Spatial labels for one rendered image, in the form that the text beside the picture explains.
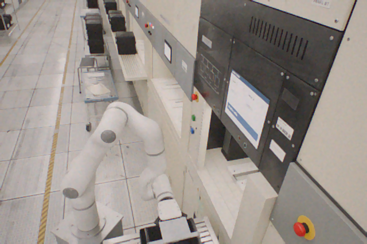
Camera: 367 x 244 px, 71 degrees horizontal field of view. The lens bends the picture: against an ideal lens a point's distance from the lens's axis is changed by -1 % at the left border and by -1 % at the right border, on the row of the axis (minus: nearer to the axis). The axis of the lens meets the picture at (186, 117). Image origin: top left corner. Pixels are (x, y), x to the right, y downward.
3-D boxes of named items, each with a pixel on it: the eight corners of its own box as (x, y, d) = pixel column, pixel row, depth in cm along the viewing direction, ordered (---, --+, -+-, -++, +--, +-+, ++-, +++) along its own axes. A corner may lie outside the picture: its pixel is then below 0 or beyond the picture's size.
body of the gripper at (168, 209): (175, 204, 129) (182, 223, 120) (155, 208, 127) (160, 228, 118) (176, 193, 125) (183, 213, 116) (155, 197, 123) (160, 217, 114)
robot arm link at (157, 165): (130, 160, 112) (142, 206, 129) (166, 152, 115) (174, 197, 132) (128, 148, 120) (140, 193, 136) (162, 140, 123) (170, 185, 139)
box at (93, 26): (86, 34, 464) (85, 19, 450) (103, 34, 472) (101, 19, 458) (86, 39, 440) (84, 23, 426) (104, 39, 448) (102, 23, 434)
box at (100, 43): (88, 48, 478) (86, 34, 464) (104, 48, 486) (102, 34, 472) (88, 54, 454) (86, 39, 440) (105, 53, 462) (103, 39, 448)
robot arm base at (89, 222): (62, 228, 142) (55, 206, 133) (88, 204, 157) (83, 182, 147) (88, 244, 136) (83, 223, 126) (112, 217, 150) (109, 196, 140)
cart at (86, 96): (83, 98, 416) (78, 70, 390) (116, 94, 433) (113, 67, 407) (86, 133, 340) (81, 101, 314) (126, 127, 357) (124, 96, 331)
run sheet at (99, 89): (85, 87, 350) (85, 85, 349) (102, 83, 363) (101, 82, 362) (94, 96, 330) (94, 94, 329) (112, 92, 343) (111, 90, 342)
